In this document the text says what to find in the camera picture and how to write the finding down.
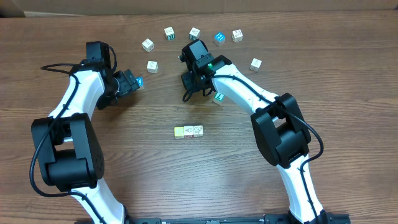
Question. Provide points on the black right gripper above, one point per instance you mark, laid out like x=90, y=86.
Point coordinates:
x=188, y=78

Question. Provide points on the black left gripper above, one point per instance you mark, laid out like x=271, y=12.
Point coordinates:
x=127, y=81

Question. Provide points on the blue X wooden block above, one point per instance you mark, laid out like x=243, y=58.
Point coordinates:
x=140, y=82

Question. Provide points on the wooden block yellow blue side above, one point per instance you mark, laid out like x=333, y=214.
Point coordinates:
x=148, y=45

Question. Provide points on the red E wooden block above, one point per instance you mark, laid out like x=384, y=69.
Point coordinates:
x=198, y=131

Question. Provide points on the red D wooden block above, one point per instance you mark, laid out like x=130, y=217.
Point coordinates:
x=188, y=131

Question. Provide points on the yellow top wooden block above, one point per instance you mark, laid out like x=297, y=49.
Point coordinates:
x=179, y=132

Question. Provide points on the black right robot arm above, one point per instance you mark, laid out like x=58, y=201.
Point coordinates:
x=282, y=136

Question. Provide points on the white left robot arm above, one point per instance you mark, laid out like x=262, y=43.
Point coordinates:
x=68, y=159

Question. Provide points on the green L wooden block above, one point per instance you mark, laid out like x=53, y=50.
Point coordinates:
x=218, y=98

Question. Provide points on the green J wooden block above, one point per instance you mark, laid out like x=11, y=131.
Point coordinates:
x=194, y=34

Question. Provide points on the blue top wooden block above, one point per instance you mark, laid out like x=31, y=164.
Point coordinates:
x=219, y=39

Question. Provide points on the green R wooden block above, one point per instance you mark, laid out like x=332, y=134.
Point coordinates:
x=169, y=33

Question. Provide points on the dark side wooden block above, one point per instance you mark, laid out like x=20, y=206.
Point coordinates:
x=255, y=65

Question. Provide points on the cardboard back panel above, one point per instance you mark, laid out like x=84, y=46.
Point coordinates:
x=22, y=8

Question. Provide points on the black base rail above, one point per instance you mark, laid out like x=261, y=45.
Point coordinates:
x=326, y=218

